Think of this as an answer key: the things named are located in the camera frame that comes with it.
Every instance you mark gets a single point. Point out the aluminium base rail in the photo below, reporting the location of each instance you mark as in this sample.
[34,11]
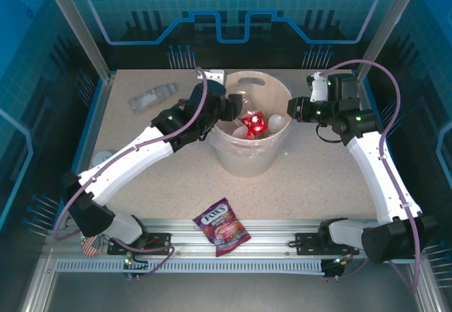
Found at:
[272,229]

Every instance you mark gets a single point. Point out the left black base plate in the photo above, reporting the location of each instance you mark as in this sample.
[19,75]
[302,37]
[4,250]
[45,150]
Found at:
[157,238]

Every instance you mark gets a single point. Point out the right black controller board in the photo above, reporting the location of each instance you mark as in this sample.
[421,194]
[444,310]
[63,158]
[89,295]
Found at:
[333,268]

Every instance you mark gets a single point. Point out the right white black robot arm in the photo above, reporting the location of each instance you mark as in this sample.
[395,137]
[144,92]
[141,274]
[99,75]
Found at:
[381,174]

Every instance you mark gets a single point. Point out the purple candy bag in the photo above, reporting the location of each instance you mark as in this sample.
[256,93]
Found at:
[220,225]

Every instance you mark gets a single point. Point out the left aluminium frame post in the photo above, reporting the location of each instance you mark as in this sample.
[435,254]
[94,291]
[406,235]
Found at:
[78,26]

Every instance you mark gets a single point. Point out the right aluminium frame post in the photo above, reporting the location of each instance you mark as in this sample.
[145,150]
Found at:
[389,26]

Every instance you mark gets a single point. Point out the black controller board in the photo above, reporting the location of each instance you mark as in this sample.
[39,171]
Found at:
[333,268]
[136,268]

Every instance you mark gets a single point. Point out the large cola bottle red label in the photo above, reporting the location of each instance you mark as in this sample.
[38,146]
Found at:
[255,121]

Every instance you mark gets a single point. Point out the left black controller board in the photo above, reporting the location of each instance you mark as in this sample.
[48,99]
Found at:
[136,268]

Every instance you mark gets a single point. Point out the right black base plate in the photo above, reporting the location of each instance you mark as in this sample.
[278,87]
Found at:
[307,243]

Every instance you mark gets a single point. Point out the aluminium frame post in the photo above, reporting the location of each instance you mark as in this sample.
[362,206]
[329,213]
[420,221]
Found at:
[389,26]
[78,26]

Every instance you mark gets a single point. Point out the white round object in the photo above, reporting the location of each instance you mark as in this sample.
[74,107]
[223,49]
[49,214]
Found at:
[101,156]

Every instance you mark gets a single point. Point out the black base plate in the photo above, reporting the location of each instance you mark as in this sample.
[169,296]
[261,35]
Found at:
[157,238]
[307,243]

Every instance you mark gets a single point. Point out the flag sticker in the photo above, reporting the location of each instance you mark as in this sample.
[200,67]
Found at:
[91,245]

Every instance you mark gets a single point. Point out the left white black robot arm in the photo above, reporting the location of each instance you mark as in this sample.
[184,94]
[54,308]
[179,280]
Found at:
[123,163]

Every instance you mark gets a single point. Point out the white plastic bin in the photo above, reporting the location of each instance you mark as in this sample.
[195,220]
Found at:
[243,165]

